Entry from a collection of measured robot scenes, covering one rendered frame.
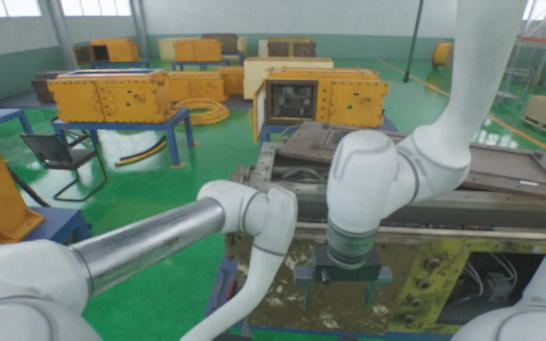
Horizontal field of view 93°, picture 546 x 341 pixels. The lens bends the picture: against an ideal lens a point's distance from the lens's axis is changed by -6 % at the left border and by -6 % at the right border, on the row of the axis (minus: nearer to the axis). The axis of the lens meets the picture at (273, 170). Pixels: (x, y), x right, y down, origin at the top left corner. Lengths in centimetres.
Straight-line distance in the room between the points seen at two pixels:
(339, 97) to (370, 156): 320
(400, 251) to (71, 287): 94
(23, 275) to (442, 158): 62
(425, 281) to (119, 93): 385
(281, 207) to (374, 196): 39
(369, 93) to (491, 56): 330
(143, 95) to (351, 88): 262
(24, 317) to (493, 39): 51
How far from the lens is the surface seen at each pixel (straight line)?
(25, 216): 262
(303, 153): 124
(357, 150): 42
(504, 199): 127
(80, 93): 447
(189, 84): 719
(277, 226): 77
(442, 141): 50
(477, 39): 36
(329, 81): 356
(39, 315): 34
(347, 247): 51
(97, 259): 56
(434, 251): 117
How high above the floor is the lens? 189
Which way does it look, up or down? 29 degrees down
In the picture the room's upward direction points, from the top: straight up
